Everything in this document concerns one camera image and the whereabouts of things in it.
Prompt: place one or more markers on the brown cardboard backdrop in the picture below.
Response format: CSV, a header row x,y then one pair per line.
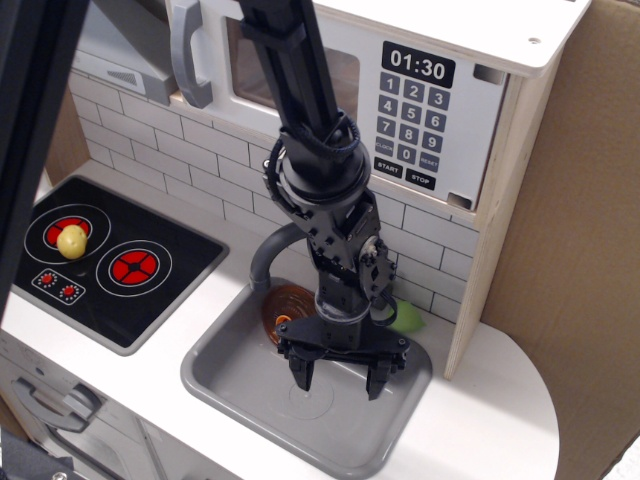
x,y
566,289

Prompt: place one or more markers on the grey range hood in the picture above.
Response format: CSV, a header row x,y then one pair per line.
x,y
127,45

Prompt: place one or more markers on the white toy microwave door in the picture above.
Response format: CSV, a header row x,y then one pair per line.
x,y
427,118

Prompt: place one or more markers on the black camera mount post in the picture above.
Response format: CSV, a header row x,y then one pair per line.
x,y
38,42

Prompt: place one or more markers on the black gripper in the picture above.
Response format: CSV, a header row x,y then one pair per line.
x,y
368,341

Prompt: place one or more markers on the yellow toy potato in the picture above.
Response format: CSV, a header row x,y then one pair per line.
x,y
72,242

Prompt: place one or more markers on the dark grey toy faucet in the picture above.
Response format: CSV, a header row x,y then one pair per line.
x,y
271,247

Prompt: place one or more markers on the black toy stove top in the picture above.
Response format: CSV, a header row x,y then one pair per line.
x,y
138,267

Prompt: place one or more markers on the grey toy sink basin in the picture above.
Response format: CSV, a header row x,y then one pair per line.
x,y
235,368

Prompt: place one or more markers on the green toy pear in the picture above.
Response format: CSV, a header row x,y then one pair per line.
x,y
408,318

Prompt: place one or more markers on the grey microwave door handle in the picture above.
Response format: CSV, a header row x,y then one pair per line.
x,y
186,21

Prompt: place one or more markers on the wooden toy microwave cabinet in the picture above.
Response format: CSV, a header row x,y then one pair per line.
x,y
446,255

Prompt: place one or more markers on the grey oven door handle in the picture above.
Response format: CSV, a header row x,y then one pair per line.
x,y
70,412

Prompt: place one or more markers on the orange transparent pot lid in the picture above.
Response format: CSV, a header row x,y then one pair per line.
x,y
285,303

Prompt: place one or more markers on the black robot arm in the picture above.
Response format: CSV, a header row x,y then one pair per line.
x,y
318,174

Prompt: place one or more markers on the white toy oven door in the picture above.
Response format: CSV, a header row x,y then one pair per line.
x,y
113,446

